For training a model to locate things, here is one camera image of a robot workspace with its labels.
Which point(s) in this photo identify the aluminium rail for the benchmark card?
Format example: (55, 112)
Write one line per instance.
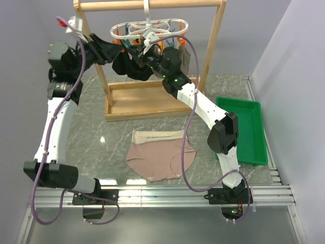
(169, 196)

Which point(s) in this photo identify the wooden hanging rack frame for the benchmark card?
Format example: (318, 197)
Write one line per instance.
(138, 100)

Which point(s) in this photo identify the green plastic bin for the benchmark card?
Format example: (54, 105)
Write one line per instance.
(251, 148)

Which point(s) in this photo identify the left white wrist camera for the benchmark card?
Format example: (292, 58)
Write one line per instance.
(73, 27)

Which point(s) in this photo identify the white plastic clip hanger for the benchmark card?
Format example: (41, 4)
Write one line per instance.
(129, 32)

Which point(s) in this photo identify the grey underwear white trim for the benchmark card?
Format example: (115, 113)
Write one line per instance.
(185, 58)

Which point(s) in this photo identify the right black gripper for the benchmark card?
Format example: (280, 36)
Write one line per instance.
(139, 57)

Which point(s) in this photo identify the pink beige underwear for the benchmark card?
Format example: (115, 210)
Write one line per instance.
(156, 155)

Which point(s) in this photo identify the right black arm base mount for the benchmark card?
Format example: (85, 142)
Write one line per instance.
(217, 195)

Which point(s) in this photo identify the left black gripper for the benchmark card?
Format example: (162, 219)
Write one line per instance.
(104, 51)

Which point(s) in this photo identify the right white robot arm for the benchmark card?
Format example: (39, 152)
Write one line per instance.
(224, 126)

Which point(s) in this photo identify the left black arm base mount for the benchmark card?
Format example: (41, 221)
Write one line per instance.
(104, 197)

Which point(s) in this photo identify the black underwear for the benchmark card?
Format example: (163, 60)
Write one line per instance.
(123, 63)

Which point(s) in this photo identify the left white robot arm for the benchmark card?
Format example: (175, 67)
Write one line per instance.
(48, 168)

